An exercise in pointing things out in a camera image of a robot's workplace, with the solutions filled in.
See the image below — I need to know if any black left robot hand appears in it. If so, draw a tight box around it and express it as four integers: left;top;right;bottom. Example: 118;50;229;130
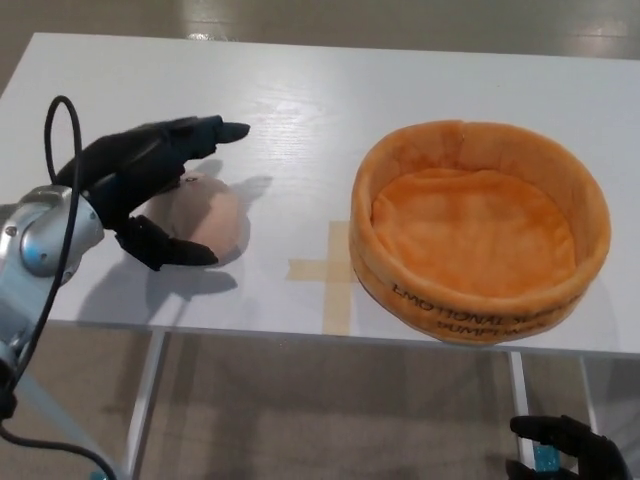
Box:
53;114;252;273

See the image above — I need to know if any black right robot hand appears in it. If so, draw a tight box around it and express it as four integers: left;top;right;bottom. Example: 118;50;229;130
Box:
504;414;629;480

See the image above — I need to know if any pink round plush toy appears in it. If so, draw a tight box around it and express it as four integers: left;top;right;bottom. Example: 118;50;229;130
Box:
130;168;249;267

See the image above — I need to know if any orange plush plate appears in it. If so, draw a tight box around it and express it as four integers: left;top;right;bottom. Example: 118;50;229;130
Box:
349;116;614;347

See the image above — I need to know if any small teal object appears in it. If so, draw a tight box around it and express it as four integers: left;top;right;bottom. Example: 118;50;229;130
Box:
534;446;559;472

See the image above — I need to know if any white table leg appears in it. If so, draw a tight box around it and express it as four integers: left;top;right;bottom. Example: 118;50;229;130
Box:
508;351;532;480
124;329;169;480

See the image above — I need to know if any short beige tape strip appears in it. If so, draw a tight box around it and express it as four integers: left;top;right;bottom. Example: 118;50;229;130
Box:
286;256;359;283

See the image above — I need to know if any long beige tape strip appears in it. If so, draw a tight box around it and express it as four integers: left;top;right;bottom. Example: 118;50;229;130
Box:
321;219;358;334

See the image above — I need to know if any light blue metal bar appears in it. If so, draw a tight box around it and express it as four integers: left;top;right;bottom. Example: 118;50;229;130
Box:
8;368;122;480

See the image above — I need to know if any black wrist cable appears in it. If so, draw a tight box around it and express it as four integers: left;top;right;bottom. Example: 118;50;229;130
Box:
0;94;119;480

